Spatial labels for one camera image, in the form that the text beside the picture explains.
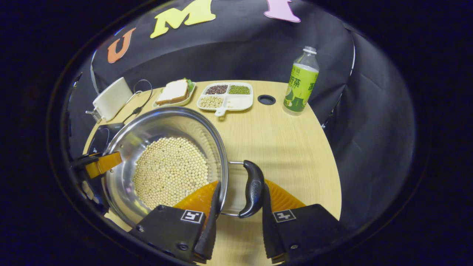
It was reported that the black induction cooktop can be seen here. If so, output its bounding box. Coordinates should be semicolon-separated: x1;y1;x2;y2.
87;123;126;156

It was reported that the white toaster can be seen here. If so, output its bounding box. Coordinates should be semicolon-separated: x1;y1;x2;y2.
92;77;133;122

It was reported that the small soybeans portion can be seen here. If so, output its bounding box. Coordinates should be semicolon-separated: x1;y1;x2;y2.
200;96;224;109

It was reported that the black power cable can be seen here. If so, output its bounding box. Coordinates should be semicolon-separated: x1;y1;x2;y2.
122;79;153;124

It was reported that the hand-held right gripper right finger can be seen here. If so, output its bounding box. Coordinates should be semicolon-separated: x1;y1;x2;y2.
262;179;348;264

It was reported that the green label drink bottle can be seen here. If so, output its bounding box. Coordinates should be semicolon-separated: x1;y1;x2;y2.
283;46;320;116

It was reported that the stainless steel pot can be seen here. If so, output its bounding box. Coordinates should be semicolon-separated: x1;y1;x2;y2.
102;106;266;226

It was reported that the heap of soybeans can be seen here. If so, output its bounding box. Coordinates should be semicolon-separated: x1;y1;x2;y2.
132;137;209;210

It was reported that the white divided dish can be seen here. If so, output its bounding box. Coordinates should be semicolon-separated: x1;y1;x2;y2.
197;82;254;117

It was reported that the white rectangular plate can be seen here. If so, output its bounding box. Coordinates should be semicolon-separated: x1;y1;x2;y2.
152;82;197;108

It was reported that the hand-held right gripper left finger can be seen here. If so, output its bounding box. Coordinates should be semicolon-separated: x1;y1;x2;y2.
129;180;222;265

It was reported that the white bread sandwich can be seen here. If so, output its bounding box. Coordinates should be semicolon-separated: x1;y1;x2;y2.
155;78;195;106

